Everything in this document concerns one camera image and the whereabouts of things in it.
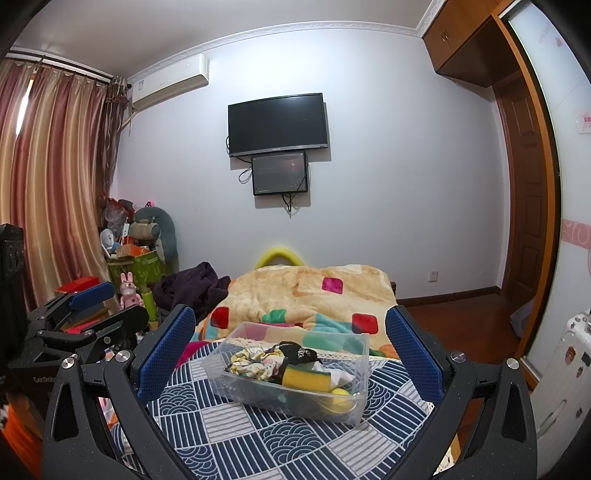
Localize navy patterned bedspread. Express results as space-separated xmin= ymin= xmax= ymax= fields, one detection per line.
xmin=108 ymin=340 xmax=463 ymax=480

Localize grey green plush toy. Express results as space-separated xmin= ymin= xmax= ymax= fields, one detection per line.
xmin=128 ymin=207 xmax=177 ymax=265

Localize pink rabbit toy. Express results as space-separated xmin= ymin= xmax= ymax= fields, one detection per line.
xmin=119 ymin=272 xmax=144 ymax=309

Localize white air conditioner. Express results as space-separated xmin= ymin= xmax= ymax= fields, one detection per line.
xmin=131 ymin=54 xmax=209 ymax=111

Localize clear plastic storage box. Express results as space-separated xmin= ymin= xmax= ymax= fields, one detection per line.
xmin=202 ymin=323 xmax=370 ymax=426

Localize brown wooden door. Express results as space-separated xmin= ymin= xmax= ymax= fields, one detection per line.
xmin=494 ymin=71 xmax=559 ymax=357

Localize floral yellow scrunchie cloth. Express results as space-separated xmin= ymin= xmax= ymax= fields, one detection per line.
xmin=225 ymin=347 xmax=286 ymax=381

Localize striped pink gold curtain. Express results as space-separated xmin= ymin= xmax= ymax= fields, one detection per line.
xmin=1 ymin=59 xmax=114 ymax=309

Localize beige fleece blanket colourful squares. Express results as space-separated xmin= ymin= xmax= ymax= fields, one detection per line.
xmin=197 ymin=264 xmax=398 ymax=359

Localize small wall monitor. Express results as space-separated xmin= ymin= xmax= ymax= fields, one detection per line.
xmin=252 ymin=152 xmax=308 ymax=196

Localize yellow round sponge ball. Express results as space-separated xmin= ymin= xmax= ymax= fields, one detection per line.
xmin=322 ymin=388 xmax=356 ymax=415

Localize large wall television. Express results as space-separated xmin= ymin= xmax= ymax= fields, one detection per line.
xmin=228 ymin=93 xmax=329 ymax=157

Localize dark purple clothing pile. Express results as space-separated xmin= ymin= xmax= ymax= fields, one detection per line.
xmin=153 ymin=262 xmax=231 ymax=323

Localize red box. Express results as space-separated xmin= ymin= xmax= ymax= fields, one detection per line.
xmin=55 ymin=276 xmax=100 ymax=296

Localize green cardboard box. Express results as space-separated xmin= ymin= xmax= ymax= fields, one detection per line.
xmin=106 ymin=251 xmax=166 ymax=293

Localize yellow rectangular sponge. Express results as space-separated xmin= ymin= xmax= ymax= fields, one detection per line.
xmin=281 ymin=365 xmax=331 ymax=393

